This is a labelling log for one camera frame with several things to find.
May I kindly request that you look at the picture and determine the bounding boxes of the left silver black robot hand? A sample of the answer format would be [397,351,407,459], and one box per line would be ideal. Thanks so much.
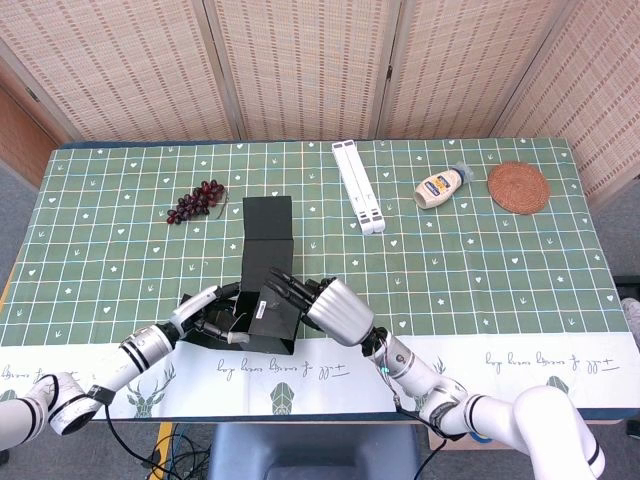
[169,282,251,346]

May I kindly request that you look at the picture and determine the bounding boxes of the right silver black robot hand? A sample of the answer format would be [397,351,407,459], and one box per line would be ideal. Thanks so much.
[268,267,376,349]

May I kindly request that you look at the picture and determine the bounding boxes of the black cardboard box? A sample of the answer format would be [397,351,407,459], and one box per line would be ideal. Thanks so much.
[179,195,304,357]

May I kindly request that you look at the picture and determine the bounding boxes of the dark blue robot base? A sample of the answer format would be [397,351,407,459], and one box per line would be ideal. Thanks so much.
[207,423,424,480]

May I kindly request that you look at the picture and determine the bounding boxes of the dark red grape bunch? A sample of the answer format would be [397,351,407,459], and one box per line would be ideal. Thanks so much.
[166,179,231,226]

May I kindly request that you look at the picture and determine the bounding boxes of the green grid tablecloth with deer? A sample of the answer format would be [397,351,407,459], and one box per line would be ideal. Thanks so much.
[0,137,640,424]

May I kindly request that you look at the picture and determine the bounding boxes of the white folding laptop stand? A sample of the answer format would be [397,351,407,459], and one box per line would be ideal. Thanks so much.
[331,140,387,236]

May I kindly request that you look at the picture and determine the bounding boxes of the mayonnaise squeeze bottle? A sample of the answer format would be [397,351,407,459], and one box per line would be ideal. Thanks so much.
[413,162,476,211]

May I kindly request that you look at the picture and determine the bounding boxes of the round brown woven coaster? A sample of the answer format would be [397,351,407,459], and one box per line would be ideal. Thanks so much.
[487,161,552,216]

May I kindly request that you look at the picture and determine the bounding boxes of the brown wooden door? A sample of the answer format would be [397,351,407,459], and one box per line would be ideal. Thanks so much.
[0,84,66,189]

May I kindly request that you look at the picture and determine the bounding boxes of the woven bamboo folding screen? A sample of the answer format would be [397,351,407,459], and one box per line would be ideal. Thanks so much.
[0,0,640,204]

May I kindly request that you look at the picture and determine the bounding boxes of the right arm wiring cable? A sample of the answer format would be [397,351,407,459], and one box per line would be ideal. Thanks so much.
[377,339,451,480]

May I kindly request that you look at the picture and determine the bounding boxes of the black floor cables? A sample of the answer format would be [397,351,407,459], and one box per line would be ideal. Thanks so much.
[141,423,216,480]

